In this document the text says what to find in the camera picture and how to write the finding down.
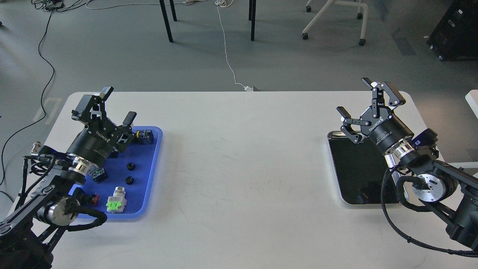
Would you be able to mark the blue plastic tray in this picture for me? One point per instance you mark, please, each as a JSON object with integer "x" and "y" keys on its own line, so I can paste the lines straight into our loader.
{"x": 137, "y": 194}

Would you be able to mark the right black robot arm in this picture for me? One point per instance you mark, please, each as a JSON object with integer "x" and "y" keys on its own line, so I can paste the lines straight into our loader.
{"x": 429, "y": 185}

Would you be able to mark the green and yellow button switch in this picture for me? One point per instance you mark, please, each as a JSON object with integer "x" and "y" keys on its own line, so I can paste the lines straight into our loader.
{"x": 144, "y": 137}

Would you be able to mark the red and black push button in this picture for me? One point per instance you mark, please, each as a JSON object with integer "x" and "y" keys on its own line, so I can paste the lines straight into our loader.
{"x": 84, "y": 199}

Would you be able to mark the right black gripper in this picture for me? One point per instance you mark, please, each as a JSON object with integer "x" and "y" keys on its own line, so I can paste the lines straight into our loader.
{"x": 385, "y": 130}

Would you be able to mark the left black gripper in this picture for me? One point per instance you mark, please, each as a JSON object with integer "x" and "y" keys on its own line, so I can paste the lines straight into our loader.
{"x": 100, "y": 137}

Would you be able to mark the black equipment case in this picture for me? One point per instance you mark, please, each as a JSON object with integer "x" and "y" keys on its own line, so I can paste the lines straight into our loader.
{"x": 455, "y": 36}

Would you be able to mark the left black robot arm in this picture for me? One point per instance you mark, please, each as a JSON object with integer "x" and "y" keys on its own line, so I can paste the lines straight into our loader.
{"x": 42, "y": 216}

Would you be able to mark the green and silver switch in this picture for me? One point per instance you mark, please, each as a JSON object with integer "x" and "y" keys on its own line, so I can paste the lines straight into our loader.
{"x": 117, "y": 202}

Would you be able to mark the silver metal tray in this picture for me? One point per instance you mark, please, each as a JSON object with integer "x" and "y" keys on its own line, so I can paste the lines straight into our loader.
{"x": 359, "y": 169}

